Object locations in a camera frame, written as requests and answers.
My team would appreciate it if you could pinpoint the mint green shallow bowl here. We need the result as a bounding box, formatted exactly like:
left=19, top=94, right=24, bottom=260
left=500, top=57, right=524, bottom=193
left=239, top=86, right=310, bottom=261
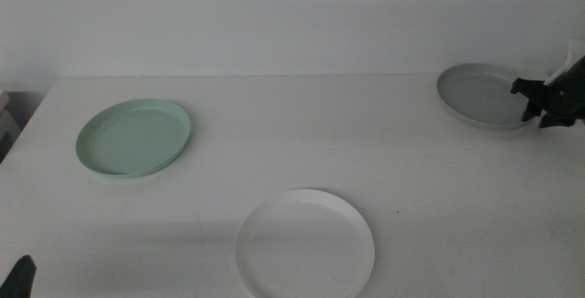
left=75, top=98, right=192, bottom=179

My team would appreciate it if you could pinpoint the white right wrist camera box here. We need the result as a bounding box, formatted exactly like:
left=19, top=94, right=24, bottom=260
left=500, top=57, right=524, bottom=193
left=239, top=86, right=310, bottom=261
left=543, top=39, right=585, bottom=87

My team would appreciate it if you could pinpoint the grey shallow bowl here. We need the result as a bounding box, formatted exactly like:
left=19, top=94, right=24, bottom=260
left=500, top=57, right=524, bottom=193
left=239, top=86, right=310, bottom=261
left=436, top=62, right=534, bottom=131

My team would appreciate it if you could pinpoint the white shallow bowl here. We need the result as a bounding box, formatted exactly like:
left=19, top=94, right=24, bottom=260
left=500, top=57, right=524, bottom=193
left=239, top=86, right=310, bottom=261
left=234, top=188, right=377, bottom=298

